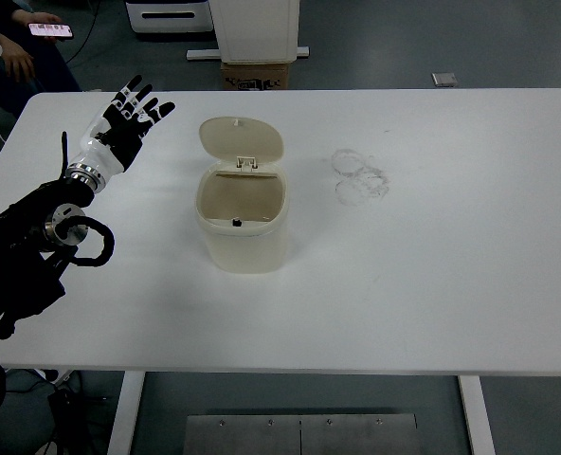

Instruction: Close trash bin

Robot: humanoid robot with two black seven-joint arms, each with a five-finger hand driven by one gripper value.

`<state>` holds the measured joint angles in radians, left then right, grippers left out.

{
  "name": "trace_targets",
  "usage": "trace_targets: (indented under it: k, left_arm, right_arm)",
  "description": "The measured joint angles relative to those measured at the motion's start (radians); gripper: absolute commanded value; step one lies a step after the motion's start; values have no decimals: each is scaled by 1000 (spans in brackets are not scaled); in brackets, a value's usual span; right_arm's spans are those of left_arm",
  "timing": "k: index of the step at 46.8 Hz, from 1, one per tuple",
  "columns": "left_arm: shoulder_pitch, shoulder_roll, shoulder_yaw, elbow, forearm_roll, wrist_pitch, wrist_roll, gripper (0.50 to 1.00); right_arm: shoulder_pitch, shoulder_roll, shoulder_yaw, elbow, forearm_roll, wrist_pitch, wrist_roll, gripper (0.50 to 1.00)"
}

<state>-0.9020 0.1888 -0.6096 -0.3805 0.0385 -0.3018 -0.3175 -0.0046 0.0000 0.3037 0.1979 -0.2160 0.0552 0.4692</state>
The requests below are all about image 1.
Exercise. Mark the white and black hand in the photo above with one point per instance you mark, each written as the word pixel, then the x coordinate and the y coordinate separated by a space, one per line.
pixel 121 137

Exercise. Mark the cream plastic trash bin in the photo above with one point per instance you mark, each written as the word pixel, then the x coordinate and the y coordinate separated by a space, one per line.
pixel 242 242

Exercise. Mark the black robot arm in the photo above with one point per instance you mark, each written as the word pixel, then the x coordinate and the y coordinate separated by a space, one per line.
pixel 22 223

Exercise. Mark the person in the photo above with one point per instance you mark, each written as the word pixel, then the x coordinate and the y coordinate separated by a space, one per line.
pixel 48 66

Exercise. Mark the white machine base bar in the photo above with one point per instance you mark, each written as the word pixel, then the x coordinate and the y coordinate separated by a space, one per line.
pixel 200 54

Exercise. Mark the smartphone with lit screen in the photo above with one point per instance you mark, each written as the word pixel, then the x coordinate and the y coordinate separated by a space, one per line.
pixel 50 30

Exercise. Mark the white appliance with dark slot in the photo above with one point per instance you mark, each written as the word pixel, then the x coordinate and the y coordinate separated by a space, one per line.
pixel 167 16

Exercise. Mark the brown cardboard box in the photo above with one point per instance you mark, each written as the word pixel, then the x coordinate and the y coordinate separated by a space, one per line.
pixel 254 76

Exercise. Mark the white table leg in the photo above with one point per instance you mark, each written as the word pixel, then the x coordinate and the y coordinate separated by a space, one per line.
pixel 126 412
pixel 477 417

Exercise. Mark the grey metal plate with screws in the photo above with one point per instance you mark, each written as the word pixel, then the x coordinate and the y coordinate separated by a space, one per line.
pixel 261 433

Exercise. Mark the small grey floor plate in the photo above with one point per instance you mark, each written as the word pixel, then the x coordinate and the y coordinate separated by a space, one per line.
pixel 444 79

